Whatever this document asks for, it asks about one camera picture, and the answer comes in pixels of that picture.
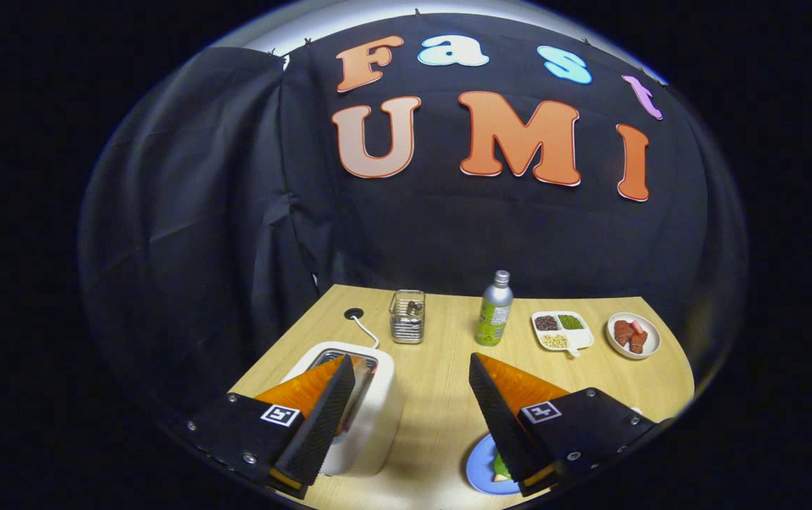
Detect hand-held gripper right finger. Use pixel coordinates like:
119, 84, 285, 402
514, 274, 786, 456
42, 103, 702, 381
468, 353, 662, 497

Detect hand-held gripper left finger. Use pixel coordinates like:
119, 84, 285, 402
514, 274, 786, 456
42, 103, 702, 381
183, 354, 356, 500

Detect white toaster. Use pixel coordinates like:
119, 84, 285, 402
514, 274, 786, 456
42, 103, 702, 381
282, 341, 405, 477

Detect silver green metal bottle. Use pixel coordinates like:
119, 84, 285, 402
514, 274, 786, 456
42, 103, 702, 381
475, 270, 514, 346

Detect white divided dish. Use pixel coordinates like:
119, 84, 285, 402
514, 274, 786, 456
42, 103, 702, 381
531, 310, 595, 357

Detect wire mesh basket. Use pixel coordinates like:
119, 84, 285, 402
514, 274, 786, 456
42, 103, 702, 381
390, 289, 426, 345

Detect white toaster cable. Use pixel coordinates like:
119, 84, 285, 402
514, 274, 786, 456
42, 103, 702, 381
351, 315, 381, 349

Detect black backdrop cloth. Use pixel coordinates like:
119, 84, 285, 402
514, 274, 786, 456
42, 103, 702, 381
79, 13, 748, 426

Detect blue plate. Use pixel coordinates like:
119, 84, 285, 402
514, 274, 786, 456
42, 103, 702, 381
466, 433, 524, 496

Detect white round plate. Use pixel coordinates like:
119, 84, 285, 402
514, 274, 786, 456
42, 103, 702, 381
606, 312, 662, 361

